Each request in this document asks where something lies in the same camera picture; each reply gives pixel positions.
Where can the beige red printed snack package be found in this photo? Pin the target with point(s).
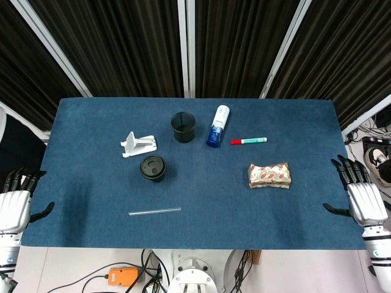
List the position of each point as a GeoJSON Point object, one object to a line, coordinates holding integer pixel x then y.
{"type": "Point", "coordinates": [269, 175]}

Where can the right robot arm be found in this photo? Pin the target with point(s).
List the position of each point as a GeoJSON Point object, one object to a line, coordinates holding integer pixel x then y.
{"type": "Point", "coordinates": [378, 253]}

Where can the white plastic phone stand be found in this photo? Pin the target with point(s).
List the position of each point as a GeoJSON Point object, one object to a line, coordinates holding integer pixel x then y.
{"type": "Point", "coordinates": [138, 144]}

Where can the red capped marker pen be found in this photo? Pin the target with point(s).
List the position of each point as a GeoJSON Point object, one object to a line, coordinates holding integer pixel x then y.
{"type": "Point", "coordinates": [249, 141]}

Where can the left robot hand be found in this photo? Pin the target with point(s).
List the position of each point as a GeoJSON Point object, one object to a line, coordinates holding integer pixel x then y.
{"type": "Point", "coordinates": [12, 204]}

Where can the orange power box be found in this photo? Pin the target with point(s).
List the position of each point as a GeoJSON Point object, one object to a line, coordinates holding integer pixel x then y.
{"type": "Point", "coordinates": [122, 276]}

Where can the transparent straw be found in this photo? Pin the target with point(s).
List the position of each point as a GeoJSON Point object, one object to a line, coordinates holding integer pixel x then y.
{"type": "Point", "coordinates": [154, 211]}

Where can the white and blue bottle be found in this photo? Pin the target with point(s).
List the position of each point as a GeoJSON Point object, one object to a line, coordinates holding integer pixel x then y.
{"type": "Point", "coordinates": [217, 126]}

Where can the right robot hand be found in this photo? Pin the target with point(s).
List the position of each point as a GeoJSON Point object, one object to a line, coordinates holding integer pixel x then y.
{"type": "Point", "coordinates": [365, 201]}

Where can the black mesh pen holder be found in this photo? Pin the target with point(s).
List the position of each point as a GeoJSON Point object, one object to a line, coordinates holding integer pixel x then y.
{"type": "Point", "coordinates": [183, 126]}

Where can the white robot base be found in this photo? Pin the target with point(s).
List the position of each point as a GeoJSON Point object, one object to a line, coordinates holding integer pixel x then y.
{"type": "Point", "coordinates": [192, 271]}

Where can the black lidded coffee cup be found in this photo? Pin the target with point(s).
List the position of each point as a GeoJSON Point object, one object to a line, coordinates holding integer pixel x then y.
{"type": "Point", "coordinates": [152, 168]}

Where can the person in black trousers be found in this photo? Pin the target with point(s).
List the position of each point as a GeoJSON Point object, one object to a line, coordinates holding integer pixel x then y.
{"type": "Point", "coordinates": [15, 137]}

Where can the blue table cloth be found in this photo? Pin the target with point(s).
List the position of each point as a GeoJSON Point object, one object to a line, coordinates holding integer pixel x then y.
{"type": "Point", "coordinates": [195, 174]}

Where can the black and white sneaker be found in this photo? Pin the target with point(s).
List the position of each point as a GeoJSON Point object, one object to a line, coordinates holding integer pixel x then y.
{"type": "Point", "coordinates": [377, 161]}

